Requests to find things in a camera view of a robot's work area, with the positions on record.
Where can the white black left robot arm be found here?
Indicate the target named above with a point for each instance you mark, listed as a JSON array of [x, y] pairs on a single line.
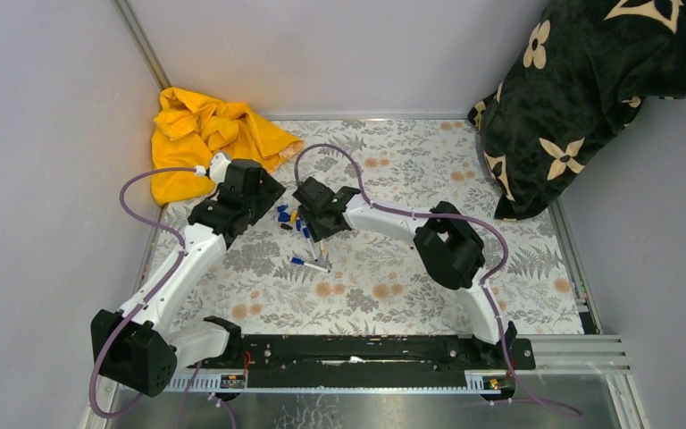
[[165, 296]]

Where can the blue cap marker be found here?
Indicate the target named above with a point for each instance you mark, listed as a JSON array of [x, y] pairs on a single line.
[[310, 243]]

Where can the black floral blanket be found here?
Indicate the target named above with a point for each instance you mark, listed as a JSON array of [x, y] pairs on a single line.
[[581, 79]]

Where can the floral patterned table mat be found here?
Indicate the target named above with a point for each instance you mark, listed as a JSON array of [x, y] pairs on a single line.
[[377, 285]]

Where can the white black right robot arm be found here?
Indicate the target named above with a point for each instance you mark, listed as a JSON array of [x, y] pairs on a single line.
[[449, 247]]

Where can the aluminium frame rail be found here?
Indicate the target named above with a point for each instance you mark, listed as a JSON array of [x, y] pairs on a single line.
[[570, 356]]

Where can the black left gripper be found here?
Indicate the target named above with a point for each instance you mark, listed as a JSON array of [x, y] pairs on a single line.
[[271, 190]]

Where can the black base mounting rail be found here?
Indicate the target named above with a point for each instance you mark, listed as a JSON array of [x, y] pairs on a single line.
[[338, 362]]

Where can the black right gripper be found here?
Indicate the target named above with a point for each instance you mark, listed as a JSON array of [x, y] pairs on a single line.
[[316, 232]]

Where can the yellow crumpled cloth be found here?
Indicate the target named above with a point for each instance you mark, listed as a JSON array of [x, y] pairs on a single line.
[[191, 128]]

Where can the blue cap marker lying crosswise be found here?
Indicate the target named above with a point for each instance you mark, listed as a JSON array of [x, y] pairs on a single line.
[[311, 265]]

